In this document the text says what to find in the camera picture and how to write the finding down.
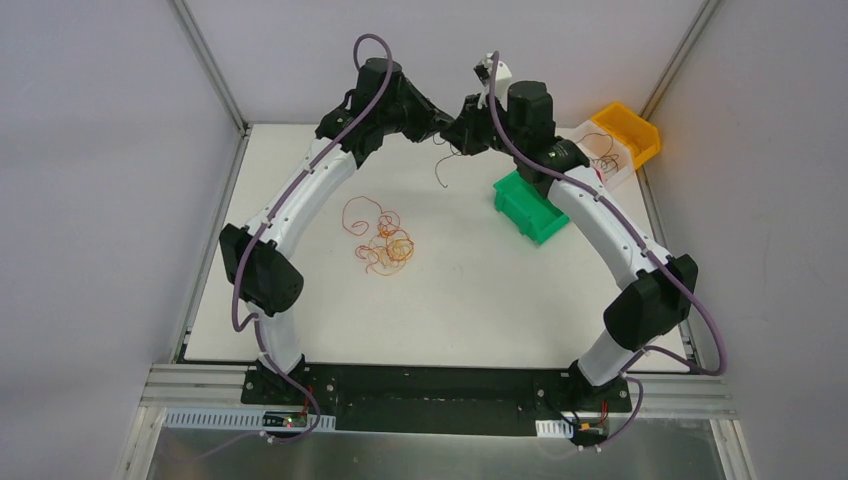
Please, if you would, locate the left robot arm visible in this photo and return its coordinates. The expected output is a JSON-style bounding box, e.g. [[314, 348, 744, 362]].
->
[[219, 58, 452, 405]]

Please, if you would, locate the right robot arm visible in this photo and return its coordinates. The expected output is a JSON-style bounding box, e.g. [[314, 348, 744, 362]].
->
[[441, 81, 698, 410]]

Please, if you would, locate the clear plastic bin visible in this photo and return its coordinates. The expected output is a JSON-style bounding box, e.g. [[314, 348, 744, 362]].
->
[[566, 120, 635, 190]]

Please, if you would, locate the green plastic bin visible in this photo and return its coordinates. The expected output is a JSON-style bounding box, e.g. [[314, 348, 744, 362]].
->
[[493, 172, 570, 245]]

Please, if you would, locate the yellow plastic bin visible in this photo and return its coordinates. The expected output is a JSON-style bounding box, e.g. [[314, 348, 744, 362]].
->
[[590, 102, 662, 170]]

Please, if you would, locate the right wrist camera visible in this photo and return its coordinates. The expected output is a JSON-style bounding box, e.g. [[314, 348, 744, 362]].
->
[[473, 53, 513, 95]]

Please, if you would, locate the white cable duct right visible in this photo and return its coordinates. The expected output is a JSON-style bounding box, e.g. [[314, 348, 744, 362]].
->
[[535, 419, 574, 440]]

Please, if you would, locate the white cable duct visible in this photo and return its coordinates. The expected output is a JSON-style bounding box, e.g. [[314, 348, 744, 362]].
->
[[163, 408, 336, 433], [535, 419, 574, 440]]

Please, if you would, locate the white cable duct left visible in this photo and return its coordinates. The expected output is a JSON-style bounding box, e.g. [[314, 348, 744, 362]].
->
[[163, 408, 336, 433]]

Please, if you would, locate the aluminium frame rail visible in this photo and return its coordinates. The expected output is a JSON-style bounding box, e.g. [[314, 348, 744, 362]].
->
[[142, 363, 737, 419]]

